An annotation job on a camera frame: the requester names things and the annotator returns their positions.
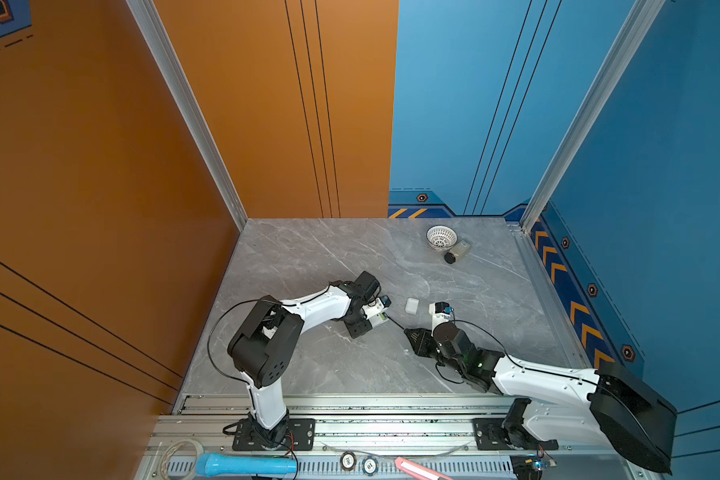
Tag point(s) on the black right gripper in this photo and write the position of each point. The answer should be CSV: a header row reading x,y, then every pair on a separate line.
x,y
422,338

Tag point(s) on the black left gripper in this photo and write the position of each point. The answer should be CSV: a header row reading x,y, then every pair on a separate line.
x,y
361,330

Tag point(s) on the black handled screwdriver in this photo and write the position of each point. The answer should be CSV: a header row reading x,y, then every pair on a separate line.
x,y
394,322

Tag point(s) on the white battery cover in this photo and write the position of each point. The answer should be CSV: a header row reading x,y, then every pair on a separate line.
x,y
411,306

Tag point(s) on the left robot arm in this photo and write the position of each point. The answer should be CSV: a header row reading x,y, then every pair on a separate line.
x,y
264,344

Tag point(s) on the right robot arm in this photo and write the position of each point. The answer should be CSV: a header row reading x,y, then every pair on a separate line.
x,y
604,406

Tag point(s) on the glass jar with black lid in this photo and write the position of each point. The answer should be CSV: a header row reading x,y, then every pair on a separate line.
x,y
457,252

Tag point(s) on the patterned white ceramic bowl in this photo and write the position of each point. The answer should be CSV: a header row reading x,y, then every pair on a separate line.
x,y
441,237

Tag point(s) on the small green circuit board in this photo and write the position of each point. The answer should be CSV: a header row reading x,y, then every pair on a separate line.
x,y
531,468

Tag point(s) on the clear tape roll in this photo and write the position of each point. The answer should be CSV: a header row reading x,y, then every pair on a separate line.
x,y
179,460

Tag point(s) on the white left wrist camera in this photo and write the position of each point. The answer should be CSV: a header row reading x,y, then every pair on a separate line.
x,y
375,312

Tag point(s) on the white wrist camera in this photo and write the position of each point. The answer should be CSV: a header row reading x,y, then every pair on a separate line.
x,y
441,312
375,312

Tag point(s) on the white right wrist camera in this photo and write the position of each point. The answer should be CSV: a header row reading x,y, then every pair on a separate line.
x,y
441,312

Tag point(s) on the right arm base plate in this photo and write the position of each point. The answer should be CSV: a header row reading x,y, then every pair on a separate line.
x,y
495,434

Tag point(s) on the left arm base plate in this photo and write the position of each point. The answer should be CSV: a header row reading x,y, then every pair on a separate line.
x,y
296,434

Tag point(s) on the blue plastic handle tool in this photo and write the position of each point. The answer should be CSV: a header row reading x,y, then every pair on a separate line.
x,y
216,464

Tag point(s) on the aluminium corner post left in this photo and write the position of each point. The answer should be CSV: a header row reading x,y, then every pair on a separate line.
x,y
153,31

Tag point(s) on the aluminium corner post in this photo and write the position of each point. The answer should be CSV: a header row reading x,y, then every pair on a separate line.
x,y
153,31
629,38

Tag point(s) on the aluminium corner post right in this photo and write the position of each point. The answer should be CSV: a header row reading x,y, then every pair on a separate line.
x,y
629,38

